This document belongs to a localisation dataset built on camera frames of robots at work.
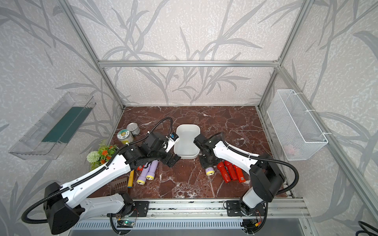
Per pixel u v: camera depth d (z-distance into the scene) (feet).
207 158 2.28
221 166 2.82
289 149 2.39
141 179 2.65
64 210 1.24
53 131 2.18
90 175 1.44
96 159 2.49
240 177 2.71
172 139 2.17
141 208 2.42
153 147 1.89
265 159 1.48
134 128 3.26
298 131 2.03
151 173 2.72
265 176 1.42
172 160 2.19
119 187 2.64
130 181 2.65
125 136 3.06
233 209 2.42
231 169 2.81
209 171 2.55
